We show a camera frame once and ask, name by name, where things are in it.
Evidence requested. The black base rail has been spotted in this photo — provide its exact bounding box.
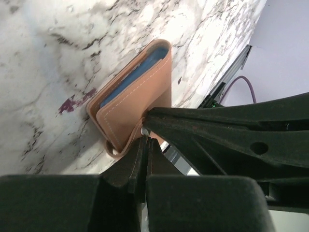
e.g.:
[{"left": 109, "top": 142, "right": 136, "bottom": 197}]
[{"left": 163, "top": 82, "right": 226, "bottom": 175}]

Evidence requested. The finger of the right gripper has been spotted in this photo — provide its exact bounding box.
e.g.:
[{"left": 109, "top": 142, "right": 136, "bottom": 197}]
[
  {"left": 143, "top": 93, "right": 309, "bottom": 184},
  {"left": 258, "top": 177, "right": 309, "bottom": 214}
]

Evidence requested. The aluminium frame rail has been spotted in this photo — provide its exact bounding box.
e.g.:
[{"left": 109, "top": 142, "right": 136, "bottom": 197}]
[{"left": 200, "top": 45, "right": 252, "bottom": 108}]

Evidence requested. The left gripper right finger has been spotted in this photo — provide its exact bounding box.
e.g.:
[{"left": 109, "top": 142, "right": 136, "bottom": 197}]
[{"left": 146, "top": 139, "right": 274, "bottom": 232}]

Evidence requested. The tan leather card holder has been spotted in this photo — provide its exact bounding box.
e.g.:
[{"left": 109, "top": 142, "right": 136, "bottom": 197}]
[{"left": 86, "top": 39, "right": 172, "bottom": 159}]

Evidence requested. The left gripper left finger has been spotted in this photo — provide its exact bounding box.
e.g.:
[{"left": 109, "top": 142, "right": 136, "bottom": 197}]
[{"left": 0, "top": 137, "right": 148, "bottom": 232}]

